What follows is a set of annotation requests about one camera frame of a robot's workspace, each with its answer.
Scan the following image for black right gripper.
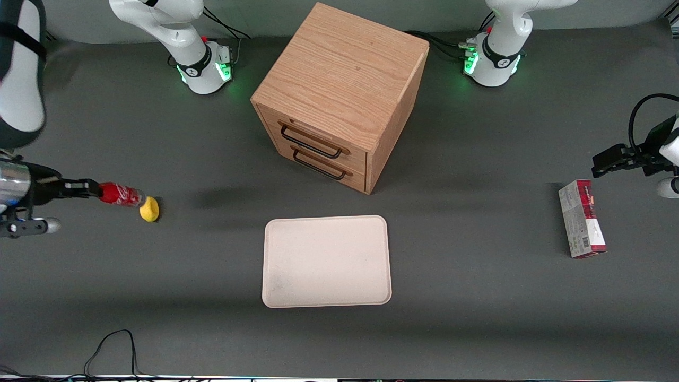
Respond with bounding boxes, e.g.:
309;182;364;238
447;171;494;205
25;163;102;207

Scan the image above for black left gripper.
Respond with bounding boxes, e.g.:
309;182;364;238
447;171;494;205
591;114;678;179

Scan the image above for red coke bottle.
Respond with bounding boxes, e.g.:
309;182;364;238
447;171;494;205
98;182;146;208

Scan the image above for cream rectangular tray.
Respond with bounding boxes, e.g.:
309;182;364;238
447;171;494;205
262;214;393;309

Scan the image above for yellow toy lemon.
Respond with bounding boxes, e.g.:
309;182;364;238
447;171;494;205
139;196;160;223

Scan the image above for grey and red carton box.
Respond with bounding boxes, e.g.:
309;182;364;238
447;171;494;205
558;179;608;259

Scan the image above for wooden two-drawer cabinet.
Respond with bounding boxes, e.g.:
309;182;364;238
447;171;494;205
250;2;430;196

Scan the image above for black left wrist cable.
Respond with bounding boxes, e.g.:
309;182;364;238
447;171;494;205
628;93;679;155

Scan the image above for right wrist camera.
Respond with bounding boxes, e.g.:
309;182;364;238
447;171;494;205
0;215;62;239

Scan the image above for black looped cable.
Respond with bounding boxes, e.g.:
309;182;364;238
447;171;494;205
0;329;160;381

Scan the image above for black left arm base cables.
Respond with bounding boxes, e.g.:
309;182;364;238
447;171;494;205
404;10;497;62

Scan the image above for black arm base cables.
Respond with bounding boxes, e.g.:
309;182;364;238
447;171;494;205
168;6;252;68
404;10;497;62

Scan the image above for black right arm base cables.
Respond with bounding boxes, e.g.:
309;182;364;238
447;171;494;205
168;6;252;68

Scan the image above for black metal drawer handle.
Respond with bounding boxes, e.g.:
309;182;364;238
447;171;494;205
280;124;344;160
292;149;347;181

